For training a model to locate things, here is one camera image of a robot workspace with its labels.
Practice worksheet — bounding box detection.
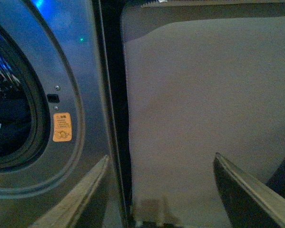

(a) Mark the steel washing machine drum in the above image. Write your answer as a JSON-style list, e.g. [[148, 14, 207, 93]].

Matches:
[[0, 51, 23, 102]]

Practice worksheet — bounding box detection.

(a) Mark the orange warning sticker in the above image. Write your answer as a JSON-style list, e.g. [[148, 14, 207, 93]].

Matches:
[[53, 113, 72, 142]]

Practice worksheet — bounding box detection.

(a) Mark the black rubber door gasket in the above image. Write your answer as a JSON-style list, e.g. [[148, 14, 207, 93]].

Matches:
[[0, 25, 50, 172]]

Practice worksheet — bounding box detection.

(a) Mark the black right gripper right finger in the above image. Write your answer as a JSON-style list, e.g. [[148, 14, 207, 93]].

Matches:
[[213, 153, 285, 228]]

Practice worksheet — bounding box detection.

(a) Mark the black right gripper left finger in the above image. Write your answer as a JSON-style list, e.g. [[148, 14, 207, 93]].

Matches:
[[29, 155, 109, 228]]

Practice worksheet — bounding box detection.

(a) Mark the grey front-load washing machine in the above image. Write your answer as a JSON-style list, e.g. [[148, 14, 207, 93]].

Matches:
[[0, 0, 128, 228]]

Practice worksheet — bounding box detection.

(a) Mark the dark navy knit garment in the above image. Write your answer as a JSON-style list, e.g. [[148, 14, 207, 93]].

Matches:
[[0, 98, 31, 158]]

